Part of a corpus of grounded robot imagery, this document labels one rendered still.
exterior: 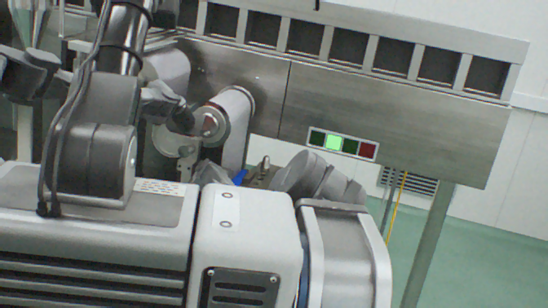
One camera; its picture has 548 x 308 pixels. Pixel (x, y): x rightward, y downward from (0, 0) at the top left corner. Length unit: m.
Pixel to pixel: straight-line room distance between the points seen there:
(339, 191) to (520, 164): 3.76
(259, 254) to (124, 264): 0.11
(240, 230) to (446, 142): 1.44
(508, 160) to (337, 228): 3.85
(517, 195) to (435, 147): 2.67
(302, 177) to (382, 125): 1.19
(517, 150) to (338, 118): 2.67
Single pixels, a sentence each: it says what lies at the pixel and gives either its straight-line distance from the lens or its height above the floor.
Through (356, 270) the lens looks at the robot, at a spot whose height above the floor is 1.49.
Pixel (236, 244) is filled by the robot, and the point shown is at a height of 1.53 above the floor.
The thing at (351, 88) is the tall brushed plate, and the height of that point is 1.39.
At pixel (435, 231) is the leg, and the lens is 2.16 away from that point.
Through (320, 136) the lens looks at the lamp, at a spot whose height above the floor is 1.20.
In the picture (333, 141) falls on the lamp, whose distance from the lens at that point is 1.87.
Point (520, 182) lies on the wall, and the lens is 4.46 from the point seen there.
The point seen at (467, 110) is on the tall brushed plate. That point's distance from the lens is 1.84.
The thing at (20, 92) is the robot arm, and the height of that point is 1.44.
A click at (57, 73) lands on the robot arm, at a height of 1.47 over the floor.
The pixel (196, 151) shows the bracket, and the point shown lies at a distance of 1.63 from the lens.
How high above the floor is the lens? 1.76
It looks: 20 degrees down
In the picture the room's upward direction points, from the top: 10 degrees clockwise
